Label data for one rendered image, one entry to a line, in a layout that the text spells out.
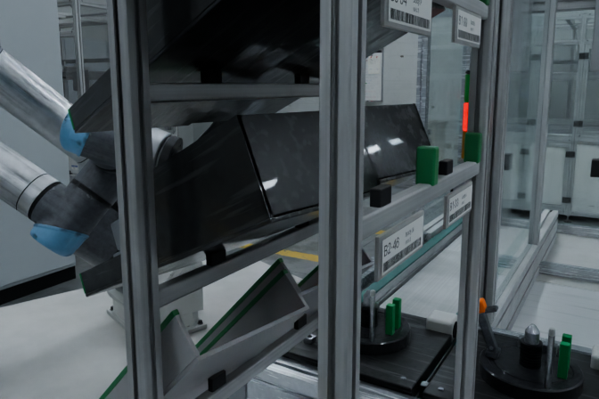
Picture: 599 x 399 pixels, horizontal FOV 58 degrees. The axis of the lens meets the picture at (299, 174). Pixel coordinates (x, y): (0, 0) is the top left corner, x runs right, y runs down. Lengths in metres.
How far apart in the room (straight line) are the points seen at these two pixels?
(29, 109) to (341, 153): 0.87
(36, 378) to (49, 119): 0.48
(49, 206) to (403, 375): 0.60
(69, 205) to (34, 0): 3.15
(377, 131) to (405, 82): 8.84
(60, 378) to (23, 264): 2.89
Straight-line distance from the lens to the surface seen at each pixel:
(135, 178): 0.40
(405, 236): 0.39
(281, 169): 0.36
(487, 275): 1.06
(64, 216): 0.92
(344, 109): 0.29
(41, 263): 4.09
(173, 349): 0.46
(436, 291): 1.32
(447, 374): 0.87
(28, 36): 3.94
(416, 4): 0.39
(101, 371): 1.14
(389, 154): 0.51
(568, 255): 1.92
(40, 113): 1.11
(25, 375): 1.18
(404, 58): 9.37
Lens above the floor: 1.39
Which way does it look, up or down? 9 degrees down
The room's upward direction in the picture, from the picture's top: straight up
